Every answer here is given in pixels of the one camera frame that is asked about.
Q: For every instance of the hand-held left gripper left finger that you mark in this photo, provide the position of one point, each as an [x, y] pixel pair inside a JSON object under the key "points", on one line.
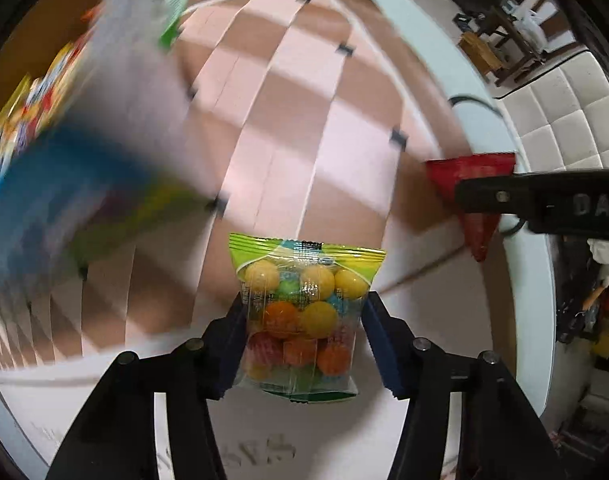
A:
{"points": [[229, 350]]}

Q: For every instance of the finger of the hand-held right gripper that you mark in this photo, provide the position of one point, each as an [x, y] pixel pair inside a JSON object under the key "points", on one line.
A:
{"points": [[494, 196]]}

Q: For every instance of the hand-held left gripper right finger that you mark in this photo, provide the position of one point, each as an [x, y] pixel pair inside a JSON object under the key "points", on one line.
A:
{"points": [[384, 350]]}

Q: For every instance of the small red snack packet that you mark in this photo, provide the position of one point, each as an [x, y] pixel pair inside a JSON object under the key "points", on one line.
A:
{"points": [[477, 165]]}

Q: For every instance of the colourful candy ball packet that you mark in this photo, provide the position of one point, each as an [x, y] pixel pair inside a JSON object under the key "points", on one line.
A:
{"points": [[304, 305]]}

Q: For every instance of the blue printed cardboard box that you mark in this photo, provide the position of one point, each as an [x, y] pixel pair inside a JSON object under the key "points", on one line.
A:
{"points": [[44, 185]]}

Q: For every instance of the white tufted sofa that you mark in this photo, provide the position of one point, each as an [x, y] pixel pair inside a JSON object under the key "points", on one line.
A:
{"points": [[564, 120]]}

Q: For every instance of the colourful clutter pile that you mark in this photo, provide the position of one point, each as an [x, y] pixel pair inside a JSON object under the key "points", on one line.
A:
{"points": [[599, 310]]}

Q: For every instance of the wooden table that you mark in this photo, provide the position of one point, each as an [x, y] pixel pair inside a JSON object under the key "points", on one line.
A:
{"points": [[489, 30]]}

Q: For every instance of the white plastic bag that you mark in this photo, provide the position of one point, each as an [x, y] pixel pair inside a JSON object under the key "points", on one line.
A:
{"points": [[532, 25]]}

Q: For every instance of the yellow red snack packet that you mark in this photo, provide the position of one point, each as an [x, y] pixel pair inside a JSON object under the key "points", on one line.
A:
{"points": [[39, 95]]}

